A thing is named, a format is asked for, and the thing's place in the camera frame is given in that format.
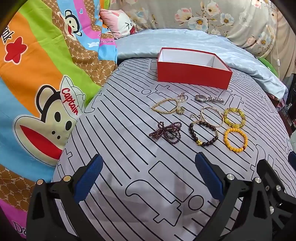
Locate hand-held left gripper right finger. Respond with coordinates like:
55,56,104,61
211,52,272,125
195,152,253,241

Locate grey floral quilt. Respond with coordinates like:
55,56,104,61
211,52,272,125
109,0,281,58

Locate green plastic object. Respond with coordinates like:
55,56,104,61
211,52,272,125
258,57,279,77

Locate red cardboard box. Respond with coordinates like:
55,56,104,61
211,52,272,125
157,47,233,90

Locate silver pendant necklace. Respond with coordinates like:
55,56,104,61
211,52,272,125
174,91,189,115

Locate pink rabbit pillow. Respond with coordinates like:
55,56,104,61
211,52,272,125
99,9,138,39

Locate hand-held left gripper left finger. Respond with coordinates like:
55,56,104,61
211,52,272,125
26,153,104,241

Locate purple bead bracelet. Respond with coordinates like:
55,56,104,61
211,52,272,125
149,121,183,144

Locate light blue quilt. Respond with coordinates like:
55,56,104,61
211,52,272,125
116,29,288,101

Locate dark object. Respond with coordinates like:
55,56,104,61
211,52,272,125
281,74,296,130

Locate orange bead bracelet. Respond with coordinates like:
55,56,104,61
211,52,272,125
223,128,248,153

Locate gold bangle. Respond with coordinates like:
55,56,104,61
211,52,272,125
201,106,224,127

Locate white cable with switch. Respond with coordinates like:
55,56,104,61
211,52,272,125
273,23,282,77

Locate silver wrist watch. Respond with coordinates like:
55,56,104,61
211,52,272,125
195,94,225,103

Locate gold bead bracelet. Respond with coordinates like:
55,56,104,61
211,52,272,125
151,98,178,114

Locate dark brown bead bracelet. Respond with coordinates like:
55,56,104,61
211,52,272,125
188,121,219,147

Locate cartoon monkey printed blanket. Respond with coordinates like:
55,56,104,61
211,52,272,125
0,0,119,241

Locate yellow-green bead bracelet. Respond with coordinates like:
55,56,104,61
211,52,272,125
223,107,246,128

